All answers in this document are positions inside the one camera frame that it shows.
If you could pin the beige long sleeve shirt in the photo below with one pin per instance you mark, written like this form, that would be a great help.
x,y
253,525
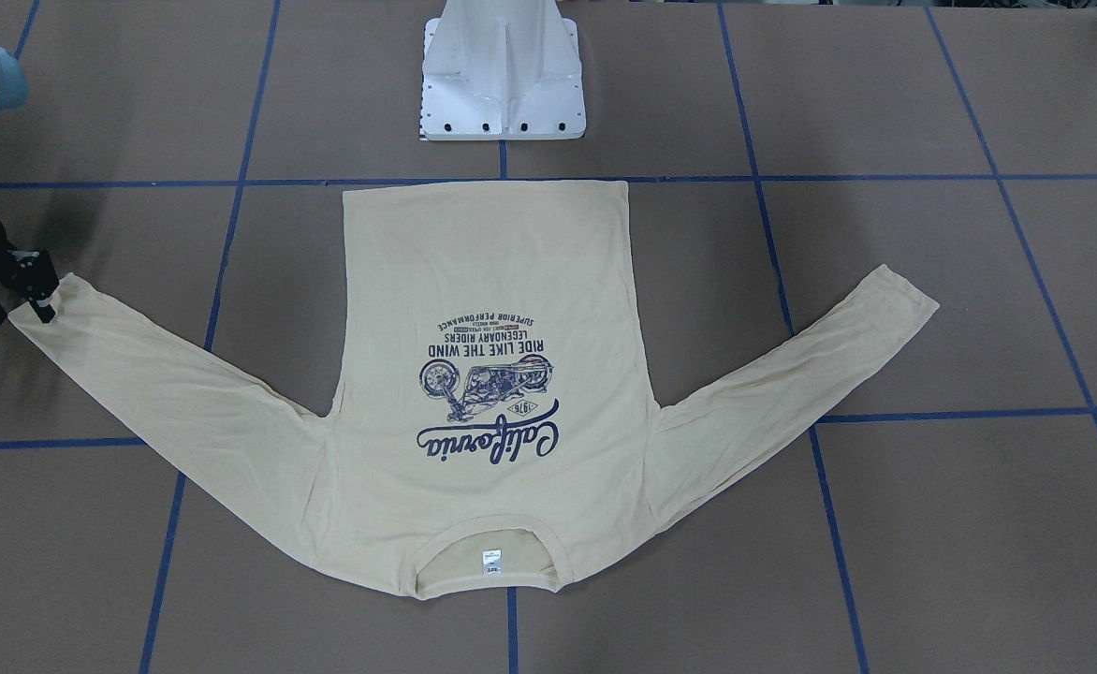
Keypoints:
x,y
493,423

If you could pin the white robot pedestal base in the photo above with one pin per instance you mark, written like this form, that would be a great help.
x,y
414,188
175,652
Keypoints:
x,y
501,70

